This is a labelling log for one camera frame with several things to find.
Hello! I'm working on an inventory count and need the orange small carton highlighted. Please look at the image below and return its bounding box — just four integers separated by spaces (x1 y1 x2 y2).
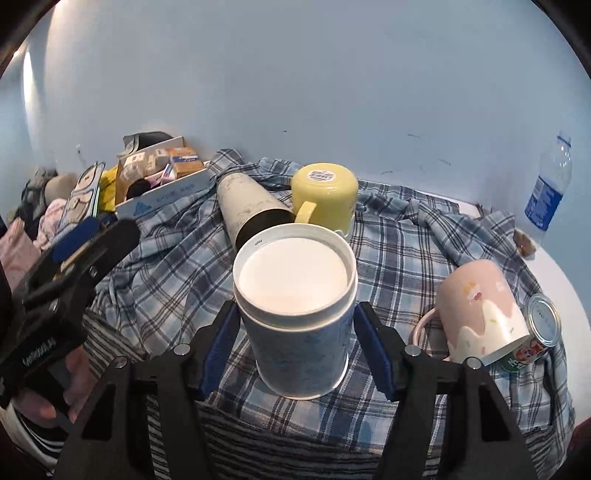
166 147 205 179

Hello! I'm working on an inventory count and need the person's left forearm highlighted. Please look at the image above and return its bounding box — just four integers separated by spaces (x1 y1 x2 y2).
0 401 65 472

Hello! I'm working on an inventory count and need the green label tin can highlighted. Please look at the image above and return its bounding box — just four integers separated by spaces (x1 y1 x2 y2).
499 294 562 374

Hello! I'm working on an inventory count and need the yellow packet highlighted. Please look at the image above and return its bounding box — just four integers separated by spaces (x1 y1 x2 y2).
98 166 120 213

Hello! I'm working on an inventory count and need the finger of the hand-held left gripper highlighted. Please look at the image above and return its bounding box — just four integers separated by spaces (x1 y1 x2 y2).
22 220 142 321
49 217 101 267

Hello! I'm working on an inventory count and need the white and blue cup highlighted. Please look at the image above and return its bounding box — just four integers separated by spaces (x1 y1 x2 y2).
232 223 358 400

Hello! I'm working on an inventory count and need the white and blue cardboard box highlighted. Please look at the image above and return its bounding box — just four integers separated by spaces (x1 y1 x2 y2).
114 135 219 221

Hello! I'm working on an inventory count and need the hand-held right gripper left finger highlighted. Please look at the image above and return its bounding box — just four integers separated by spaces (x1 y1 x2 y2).
51 300 239 480

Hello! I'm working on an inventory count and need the grey striped cloth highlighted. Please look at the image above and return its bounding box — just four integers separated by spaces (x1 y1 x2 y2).
78 308 574 480

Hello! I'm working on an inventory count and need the grey cloth bundle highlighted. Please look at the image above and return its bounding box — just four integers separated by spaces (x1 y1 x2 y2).
20 167 80 209

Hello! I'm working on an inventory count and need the yellow plastic cup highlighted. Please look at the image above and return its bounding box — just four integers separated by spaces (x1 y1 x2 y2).
290 162 360 232

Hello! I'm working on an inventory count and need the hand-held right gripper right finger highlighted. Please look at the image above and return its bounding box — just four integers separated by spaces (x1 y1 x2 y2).
352 301 539 480

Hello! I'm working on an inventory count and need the cream metal tumbler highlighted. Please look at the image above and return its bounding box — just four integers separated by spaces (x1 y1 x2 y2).
216 172 296 250

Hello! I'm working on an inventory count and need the blue plaid shirt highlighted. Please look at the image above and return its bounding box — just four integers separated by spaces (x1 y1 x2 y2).
90 148 578 462

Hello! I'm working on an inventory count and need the dark bag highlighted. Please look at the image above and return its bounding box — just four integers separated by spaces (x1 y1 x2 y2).
120 131 173 156

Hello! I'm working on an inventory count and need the blue label water bottle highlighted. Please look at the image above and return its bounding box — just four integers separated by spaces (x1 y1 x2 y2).
523 131 574 248

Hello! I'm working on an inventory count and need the person's left hand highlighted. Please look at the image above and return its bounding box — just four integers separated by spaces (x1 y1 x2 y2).
11 344 95 428

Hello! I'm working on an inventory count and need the pink clothes pile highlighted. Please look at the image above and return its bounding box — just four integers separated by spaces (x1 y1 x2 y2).
0 198 71 289

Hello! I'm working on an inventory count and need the pink and white mug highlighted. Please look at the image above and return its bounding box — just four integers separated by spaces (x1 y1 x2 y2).
411 259 531 366

